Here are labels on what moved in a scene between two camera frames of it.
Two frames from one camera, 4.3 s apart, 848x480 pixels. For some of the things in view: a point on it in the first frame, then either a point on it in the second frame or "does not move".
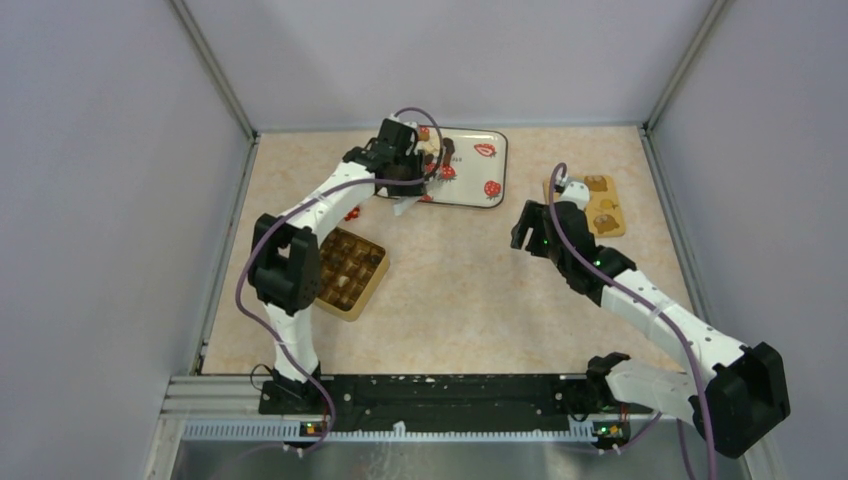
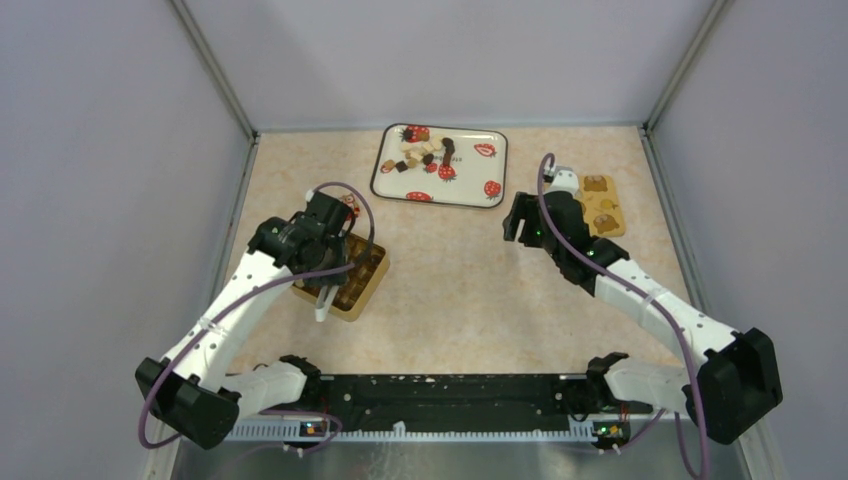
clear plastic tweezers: x=402 y=205 → x=321 y=307
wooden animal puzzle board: x=604 y=210 does not move
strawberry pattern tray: x=478 y=172 does not move
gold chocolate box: x=350 y=269 does not move
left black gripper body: x=410 y=165 → x=335 y=252
